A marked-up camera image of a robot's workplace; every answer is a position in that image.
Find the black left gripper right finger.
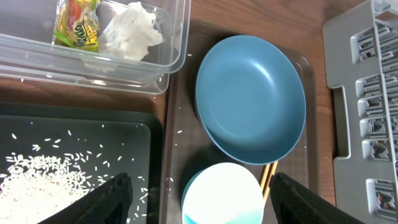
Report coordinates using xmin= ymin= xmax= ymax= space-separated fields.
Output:
xmin=270 ymin=172 xmax=362 ymax=224

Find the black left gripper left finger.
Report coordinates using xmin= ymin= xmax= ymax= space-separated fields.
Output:
xmin=40 ymin=172 xmax=133 ymax=224

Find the wooden chopstick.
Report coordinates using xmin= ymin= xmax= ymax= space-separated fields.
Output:
xmin=259 ymin=164 xmax=271 ymax=190
xmin=262 ymin=161 xmax=278 ymax=202

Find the light blue bowl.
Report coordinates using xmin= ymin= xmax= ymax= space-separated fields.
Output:
xmin=181 ymin=162 xmax=265 ymax=224

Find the dark blue plate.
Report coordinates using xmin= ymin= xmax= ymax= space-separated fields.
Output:
xmin=195 ymin=35 xmax=306 ymax=165

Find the yellow green snack wrapper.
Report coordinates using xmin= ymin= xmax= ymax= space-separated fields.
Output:
xmin=53 ymin=0 xmax=101 ymax=52

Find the black waste tray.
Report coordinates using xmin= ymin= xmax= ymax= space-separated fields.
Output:
xmin=1 ymin=103 xmax=164 ymax=223

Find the grey dishwasher rack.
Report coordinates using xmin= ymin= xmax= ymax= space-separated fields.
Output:
xmin=322 ymin=1 xmax=397 ymax=223

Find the clear plastic waste bin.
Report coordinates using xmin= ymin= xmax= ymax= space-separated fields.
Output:
xmin=1 ymin=0 xmax=191 ymax=94

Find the spilled rice pile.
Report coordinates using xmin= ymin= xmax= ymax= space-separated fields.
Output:
xmin=1 ymin=161 xmax=96 ymax=223

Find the brown serving tray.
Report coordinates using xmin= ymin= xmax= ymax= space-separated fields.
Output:
xmin=159 ymin=21 xmax=320 ymax=223

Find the crumpled white tissue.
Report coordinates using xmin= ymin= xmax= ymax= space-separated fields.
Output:
xmin=98 ymin=2 xmax=164 ymax=61

